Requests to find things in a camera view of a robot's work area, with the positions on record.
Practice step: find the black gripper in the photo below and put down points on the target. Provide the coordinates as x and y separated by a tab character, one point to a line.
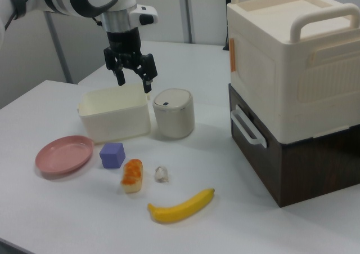
123	44

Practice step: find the toy bread with orange glaze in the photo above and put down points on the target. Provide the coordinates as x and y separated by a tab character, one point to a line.
131	178

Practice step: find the pink plastic plate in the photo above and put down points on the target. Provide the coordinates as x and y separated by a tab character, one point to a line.
63	158

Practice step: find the cream open plastic bin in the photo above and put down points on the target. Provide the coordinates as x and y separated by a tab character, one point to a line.
112	124

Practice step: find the small round lidded trash can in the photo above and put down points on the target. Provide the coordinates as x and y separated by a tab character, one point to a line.
174	119

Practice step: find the purple cube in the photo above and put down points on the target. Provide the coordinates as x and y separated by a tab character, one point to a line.
112	156

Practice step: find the small garlic bulb toy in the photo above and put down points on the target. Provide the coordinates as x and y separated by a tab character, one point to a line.
161	174

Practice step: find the yellow toy banana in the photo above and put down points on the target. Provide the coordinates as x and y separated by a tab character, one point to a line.
180	210

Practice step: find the dark brown drawer box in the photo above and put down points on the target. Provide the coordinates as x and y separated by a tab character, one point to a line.
309	175

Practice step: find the grey partition post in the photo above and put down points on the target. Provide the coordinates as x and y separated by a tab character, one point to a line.
60	54
189	11

